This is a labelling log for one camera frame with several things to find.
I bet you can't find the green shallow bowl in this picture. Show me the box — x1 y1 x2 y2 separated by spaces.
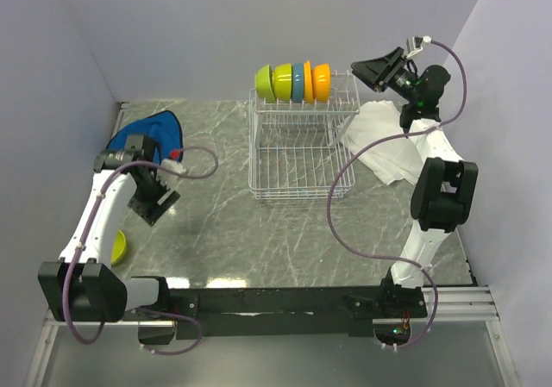
273 63 293 102

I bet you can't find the blue cloth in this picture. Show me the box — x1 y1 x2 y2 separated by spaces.
106 110 184 164

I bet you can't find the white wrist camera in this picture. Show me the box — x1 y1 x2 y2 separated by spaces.
158 149 187 190
405 35 432 60

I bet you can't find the aluminium frame rail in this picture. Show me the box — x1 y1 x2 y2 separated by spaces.
25 287 503 386

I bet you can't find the white towel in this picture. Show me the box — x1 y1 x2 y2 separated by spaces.
342 101 452 185

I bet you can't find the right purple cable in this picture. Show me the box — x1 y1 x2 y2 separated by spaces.
325 37 468 350

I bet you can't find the blue shallow bowl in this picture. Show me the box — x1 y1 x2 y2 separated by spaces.
291 62 304 103

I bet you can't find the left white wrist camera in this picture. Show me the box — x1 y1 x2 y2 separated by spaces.
158 149 187 190

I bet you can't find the white wire dish rack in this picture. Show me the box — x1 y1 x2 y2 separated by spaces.
248 72 360 200

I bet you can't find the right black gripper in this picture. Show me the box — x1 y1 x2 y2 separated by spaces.
350 47 419 104

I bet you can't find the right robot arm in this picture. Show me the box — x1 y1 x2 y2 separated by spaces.
351 47 479 317

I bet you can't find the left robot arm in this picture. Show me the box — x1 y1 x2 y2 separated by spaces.
38 134 179 322

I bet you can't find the orange shallow bowl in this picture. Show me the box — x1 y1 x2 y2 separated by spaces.
303 60 315 103

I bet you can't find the black base beam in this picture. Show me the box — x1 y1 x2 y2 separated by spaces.
120 286 428 353

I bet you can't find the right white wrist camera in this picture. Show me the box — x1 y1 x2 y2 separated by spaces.
405 35 432 60

